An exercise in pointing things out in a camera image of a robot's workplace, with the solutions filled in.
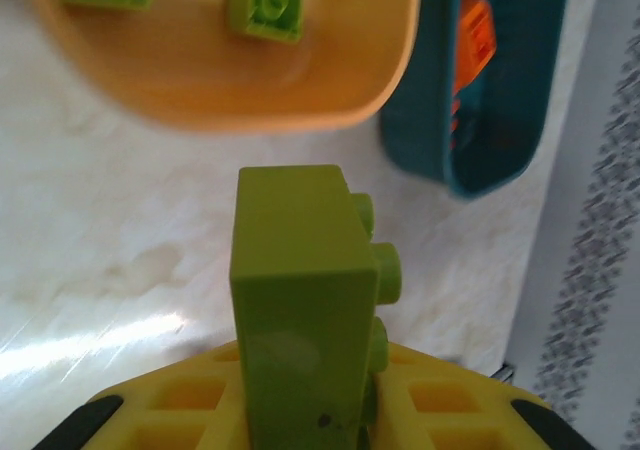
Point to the green studded lego brick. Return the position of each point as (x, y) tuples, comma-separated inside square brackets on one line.
[(300, 295)]

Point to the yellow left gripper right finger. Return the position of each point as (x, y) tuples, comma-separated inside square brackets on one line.
[(450, 410)]

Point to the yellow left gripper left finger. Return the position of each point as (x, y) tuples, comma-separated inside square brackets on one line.
[(165, 405)]

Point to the teal plastic container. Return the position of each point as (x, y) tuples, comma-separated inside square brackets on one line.
[(425, 95)]

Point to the yellow-orange plastic container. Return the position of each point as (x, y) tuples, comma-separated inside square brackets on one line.
[(200, 85)]

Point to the orange curved lego brick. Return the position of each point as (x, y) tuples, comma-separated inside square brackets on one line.
[(475, 40)]

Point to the green long lego brick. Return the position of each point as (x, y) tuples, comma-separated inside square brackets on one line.
[(267, 5)]

